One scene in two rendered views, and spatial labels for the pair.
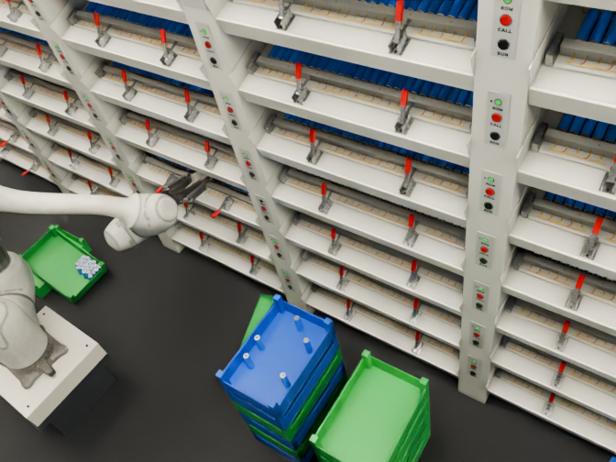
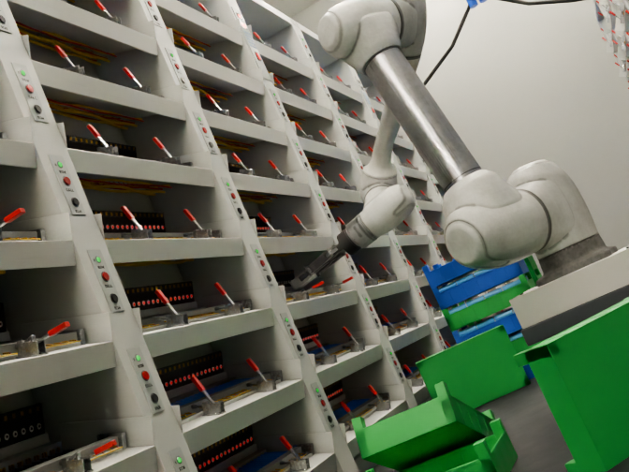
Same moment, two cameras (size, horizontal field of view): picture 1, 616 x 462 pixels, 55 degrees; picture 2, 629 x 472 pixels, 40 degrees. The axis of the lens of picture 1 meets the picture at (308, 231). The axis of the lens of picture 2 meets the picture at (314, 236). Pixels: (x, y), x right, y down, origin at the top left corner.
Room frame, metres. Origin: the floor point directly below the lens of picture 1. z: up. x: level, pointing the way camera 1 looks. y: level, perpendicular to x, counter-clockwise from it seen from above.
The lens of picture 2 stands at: (2.61, 2.63, 0.30)
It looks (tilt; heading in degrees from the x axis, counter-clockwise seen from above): 8 degrees up; 243
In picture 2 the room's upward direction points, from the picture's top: 24 degrees counter-clockwise
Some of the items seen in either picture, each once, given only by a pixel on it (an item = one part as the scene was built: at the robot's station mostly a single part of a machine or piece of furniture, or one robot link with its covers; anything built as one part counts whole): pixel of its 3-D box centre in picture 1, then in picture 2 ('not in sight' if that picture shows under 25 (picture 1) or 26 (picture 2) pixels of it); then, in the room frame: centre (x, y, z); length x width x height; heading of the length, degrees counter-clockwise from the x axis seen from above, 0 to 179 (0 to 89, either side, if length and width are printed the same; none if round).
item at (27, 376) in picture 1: (33, 355); (575, 258); (1.18, 1.01, 0.30); 0.22 x 0.18 x 0.06; 40
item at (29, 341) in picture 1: (7, 329); (545, 206); (1.21, 1.02, 0.44); 0.18 x 0.16 x 0.22; 9
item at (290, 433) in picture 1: (288, 379); (490, 301); (0.87, 0.17, 0.28); 0.30 x 0.20 x 0.08; 136
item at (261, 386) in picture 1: (277, 353); (471, 258); (0.87, 0.17, 0.44); 0.30 x 0.20 x 0.08; 136
